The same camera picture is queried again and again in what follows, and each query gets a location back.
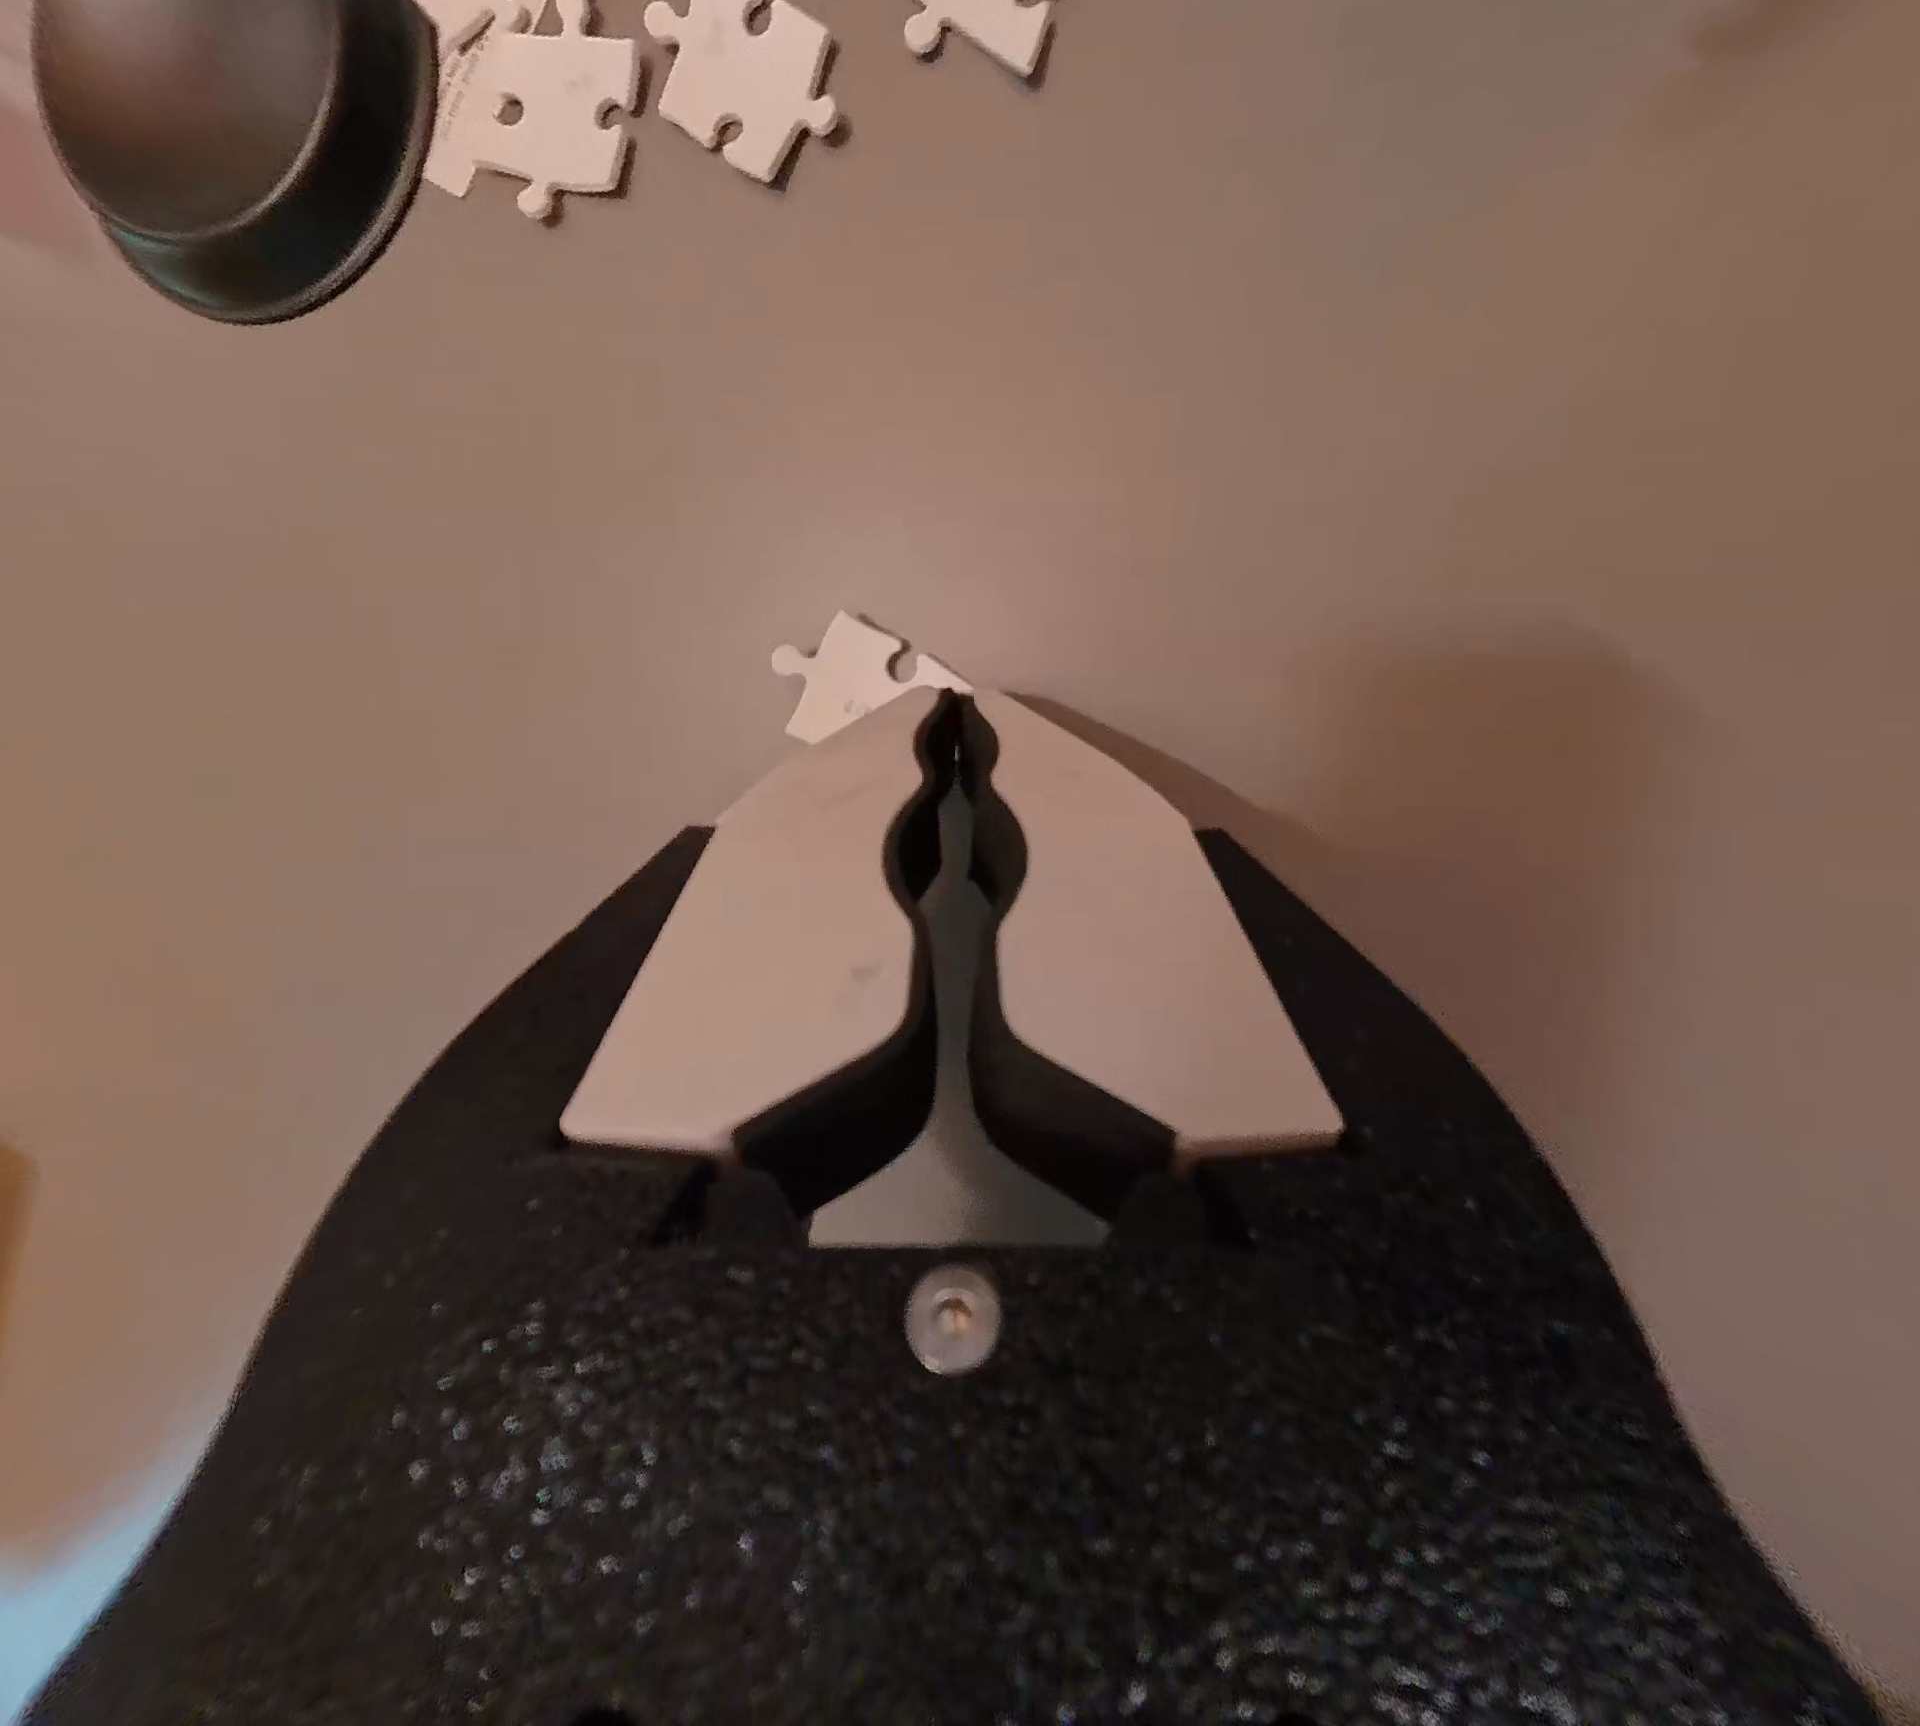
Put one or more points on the curved white puzzle piece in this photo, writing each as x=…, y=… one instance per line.
x=840, y=691

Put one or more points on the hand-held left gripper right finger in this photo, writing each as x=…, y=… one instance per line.
x=1154, y=976

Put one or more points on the pile of white puzzle pieces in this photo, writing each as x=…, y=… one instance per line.
x=742, y=61

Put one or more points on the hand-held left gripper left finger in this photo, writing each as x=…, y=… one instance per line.
x=764, y=960

